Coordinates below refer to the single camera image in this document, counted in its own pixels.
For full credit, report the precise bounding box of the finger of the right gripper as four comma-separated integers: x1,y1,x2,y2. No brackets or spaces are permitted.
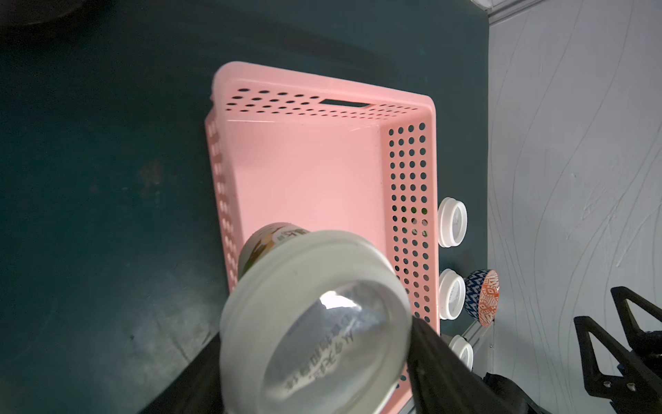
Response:
610,286,661,357
574,316,661,412

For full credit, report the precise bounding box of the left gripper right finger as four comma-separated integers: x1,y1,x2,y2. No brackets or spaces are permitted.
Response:
407,317,517,413

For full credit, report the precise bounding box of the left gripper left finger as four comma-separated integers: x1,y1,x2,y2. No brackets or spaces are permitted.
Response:
141,334,226,413

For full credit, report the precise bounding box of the yogurt cup mid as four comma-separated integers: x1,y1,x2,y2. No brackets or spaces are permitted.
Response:
438,268,467,320

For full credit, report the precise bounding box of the yogurt cup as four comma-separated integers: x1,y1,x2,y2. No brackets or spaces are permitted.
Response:
220,223,412,413
438,197,468,248
448,335,474,371

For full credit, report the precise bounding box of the pink plastic basket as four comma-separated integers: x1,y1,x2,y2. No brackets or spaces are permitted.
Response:
205,62,439,413

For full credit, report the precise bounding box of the orange patterned bowl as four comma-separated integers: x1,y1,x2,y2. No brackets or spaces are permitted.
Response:
464,269,500,327

